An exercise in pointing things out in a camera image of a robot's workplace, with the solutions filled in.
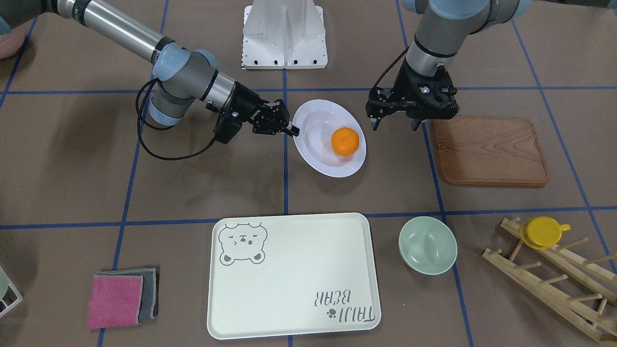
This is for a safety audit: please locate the grey folded cloth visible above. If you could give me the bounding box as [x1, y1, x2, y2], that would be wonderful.
[95, 267, 157, 323]

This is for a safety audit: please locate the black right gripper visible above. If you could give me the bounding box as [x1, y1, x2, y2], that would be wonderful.
[230, 82, 300, 136]

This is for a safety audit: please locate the pink bowl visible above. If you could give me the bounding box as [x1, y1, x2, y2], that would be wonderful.
[0, 23, 28, 60]

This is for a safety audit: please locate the orange fruit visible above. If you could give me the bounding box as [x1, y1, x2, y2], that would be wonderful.
[330, 127, 360, 156]

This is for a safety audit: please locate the pink folded cloth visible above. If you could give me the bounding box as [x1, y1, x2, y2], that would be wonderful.
[87, 274, 144, 330]

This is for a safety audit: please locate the green tumbler cup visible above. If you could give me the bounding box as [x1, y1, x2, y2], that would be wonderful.
[0, 268, 10, 300]

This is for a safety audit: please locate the green ceramic bowl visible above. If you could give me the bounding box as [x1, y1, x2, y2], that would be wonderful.
[398, 216, 458, 275]

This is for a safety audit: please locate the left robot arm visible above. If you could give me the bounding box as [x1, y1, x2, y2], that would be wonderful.
[392, 0, 531, 130]

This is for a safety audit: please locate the cream bear tray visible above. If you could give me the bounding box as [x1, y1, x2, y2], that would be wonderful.
[207, 213, 382, 340]

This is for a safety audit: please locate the wooden cutting board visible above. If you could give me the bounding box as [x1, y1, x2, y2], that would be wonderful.
[430, 116, 550, 187]

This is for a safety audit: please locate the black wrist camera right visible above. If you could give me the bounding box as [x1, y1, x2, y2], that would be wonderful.
[205, 101, 242, 144]

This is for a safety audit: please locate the white round plate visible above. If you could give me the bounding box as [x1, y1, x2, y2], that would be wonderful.
[293, 99, 367, 178]

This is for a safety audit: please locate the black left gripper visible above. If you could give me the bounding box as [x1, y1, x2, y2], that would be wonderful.
[393, 62, 458, 132]

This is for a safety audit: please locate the white wire cup rack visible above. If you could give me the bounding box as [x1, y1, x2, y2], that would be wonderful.
[0, 279, 24, 318]

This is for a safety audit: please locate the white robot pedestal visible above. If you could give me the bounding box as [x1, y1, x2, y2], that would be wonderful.
[241, 0, 328, 70]

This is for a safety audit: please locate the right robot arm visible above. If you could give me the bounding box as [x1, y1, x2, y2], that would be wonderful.
[1, 0, 299, 144]

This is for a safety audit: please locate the yellow mug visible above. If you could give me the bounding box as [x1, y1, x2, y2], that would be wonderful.
[520, 216, 571, 250]

